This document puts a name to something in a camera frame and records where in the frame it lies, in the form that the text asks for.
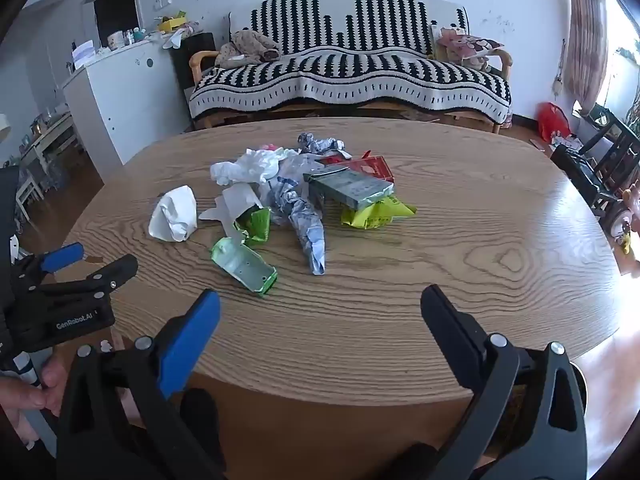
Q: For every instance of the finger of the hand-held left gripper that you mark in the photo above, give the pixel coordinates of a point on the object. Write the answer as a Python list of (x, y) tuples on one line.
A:
[(107, 272), (62, 256)]

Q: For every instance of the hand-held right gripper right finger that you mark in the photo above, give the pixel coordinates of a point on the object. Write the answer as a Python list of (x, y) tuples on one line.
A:
[(450, 325)]

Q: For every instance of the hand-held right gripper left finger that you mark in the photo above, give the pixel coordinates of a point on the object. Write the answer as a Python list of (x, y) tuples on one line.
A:
[(190, 345)]

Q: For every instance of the red box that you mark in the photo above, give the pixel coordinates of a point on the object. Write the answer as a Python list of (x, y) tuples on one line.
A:
[(372, 165)]

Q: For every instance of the person's left hand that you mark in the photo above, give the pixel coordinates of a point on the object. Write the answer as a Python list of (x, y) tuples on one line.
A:
[(35, 400)]

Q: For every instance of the crumpled white paper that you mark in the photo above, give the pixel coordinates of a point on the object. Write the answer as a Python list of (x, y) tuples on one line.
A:
[(172, 215)]

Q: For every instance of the flattened green carton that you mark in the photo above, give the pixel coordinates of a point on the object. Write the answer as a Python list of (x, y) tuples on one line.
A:
[(245, 269)]

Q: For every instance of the white desk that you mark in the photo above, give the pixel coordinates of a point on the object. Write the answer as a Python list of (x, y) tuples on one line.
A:
[(42, 145)]

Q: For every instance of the yellow-green snack packet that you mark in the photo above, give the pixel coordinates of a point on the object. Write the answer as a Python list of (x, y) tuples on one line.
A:
[(375, 214)]

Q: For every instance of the torn green wrapper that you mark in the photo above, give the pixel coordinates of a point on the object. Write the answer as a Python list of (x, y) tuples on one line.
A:
[(256, 224)]

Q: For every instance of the torn white-green packet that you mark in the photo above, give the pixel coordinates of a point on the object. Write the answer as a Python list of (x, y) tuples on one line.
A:
[(231, 205)]

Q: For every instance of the crumpled blue-white printed wrapper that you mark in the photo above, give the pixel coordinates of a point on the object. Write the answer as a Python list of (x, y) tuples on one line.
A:
[(305, 227)]

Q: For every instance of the grey flat box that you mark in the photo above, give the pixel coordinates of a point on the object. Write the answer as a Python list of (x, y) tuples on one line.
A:
[(350, 187)]

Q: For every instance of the white cabinet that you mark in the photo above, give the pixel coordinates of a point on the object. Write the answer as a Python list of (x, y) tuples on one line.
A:
[(130, 95)]

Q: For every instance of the crumpled white tissue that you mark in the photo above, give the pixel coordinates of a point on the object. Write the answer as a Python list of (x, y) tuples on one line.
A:
[(250, 166)]

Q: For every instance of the white jar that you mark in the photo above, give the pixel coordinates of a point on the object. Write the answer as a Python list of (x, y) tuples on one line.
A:
[(117, 40)]

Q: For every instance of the crumpled silver foil wrapper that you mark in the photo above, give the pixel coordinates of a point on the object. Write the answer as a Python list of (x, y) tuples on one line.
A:
[(320, 143)]

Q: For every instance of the dark side cabinet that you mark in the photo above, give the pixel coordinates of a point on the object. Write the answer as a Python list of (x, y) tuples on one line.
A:
[(192, 62)]

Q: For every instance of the red plastic bag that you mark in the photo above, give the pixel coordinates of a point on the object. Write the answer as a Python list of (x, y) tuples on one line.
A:
[(552, 121)]

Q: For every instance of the wooden sofa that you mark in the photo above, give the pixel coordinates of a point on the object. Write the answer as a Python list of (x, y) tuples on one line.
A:
[(200, 60)]

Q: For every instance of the black wooden chair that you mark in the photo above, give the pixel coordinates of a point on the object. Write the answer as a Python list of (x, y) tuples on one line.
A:
[(612, 157)]

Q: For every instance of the yellow box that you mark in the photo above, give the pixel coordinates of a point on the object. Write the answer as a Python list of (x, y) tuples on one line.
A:
[(171, 23)]

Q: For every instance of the black and white knitted blanket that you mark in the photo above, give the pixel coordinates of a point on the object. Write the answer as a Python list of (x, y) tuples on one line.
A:
[(350, 75)]

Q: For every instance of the pink printed cushion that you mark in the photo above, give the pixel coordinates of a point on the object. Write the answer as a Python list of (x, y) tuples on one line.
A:
[(467, 46)]

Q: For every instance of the pink curtain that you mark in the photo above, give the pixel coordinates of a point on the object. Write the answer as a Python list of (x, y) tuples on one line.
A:
[(582, 30)]

